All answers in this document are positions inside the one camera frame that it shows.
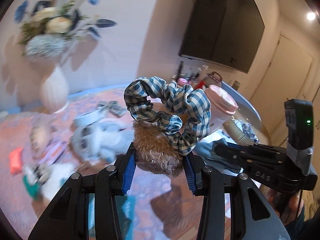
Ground brown fuzzy scrunchie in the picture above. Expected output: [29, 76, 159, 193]
[132, 121, 183, 177]

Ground white door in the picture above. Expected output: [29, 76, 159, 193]
[251, 35, 313, 133]

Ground wall mounted television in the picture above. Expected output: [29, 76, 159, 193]
[179, 0, 265, 73]

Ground makeup sponge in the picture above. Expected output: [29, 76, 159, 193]
[29, 124, 53, 153]

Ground white ribbed vase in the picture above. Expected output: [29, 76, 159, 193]
[39, 64, 69, 113]

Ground blue plush toy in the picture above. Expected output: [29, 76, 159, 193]
[71, 111, 134, 163]

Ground wooden pen holder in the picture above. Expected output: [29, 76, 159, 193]
[170, 61, 209, 89]

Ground white plush toy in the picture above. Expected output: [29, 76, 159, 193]
[41, 163, 75, 203]

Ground artificial flower bouquet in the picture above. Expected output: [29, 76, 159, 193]
[14, 0, 117, 60]

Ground brown thermos bottle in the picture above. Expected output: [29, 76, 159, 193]
[232, 80, 240, 91]

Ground blue plaid scrunchie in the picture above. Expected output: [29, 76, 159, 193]
[124, 76, 211, 155]

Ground blue surgical face masks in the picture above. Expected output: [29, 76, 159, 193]
[232, 119, 260, 143]

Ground pink clay bag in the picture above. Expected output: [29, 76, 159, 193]
[9, 147, 23, 176]

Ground green cloth pack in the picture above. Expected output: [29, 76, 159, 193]
[23, 176, 40, 200]

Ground person's right hand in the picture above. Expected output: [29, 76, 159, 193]
[266, 187, 306, 225]

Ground pink floral towel mat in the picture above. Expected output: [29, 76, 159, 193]
[1, 89, 203, 239]

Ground small brown handbag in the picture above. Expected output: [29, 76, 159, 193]
[209, 72, 222, 83]

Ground purple tissue pack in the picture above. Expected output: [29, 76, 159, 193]
[37, 139, 67, 165]

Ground white lace sock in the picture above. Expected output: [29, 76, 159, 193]
[22, 164, 52, 186]

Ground white tape roll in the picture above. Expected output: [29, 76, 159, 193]
[73, 111, 103, 127]

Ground pink lidded container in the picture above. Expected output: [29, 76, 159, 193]
[204, 85, 239, 133]

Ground blue plaid hair bow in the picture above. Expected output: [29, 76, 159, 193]
[97, 101, 126, 118]

